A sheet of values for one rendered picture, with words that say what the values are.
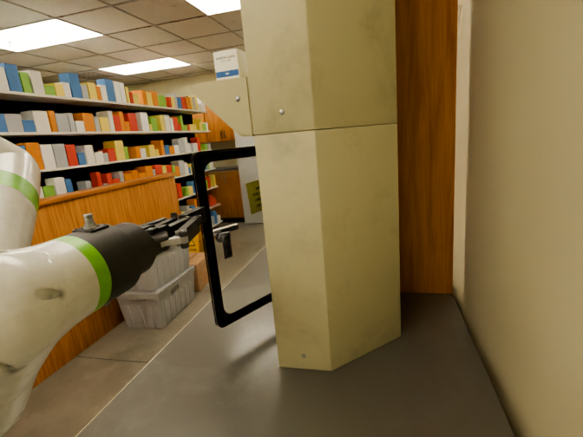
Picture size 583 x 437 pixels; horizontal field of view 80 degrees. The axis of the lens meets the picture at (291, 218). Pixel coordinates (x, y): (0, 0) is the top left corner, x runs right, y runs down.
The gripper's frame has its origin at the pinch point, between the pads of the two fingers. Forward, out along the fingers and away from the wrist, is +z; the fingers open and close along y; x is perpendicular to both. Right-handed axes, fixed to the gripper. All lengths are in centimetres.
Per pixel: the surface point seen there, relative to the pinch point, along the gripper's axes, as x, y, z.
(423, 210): 9, -44, 41
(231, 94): -21.1, -8.2, 4.5
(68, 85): -72, 235, 218
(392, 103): -17.9, -35.8, 17.7
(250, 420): 33.1, -11.3, -10.1
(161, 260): 75, 136, 172
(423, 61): -29, -44, 42
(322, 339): 25.9, -21.7, 4.4
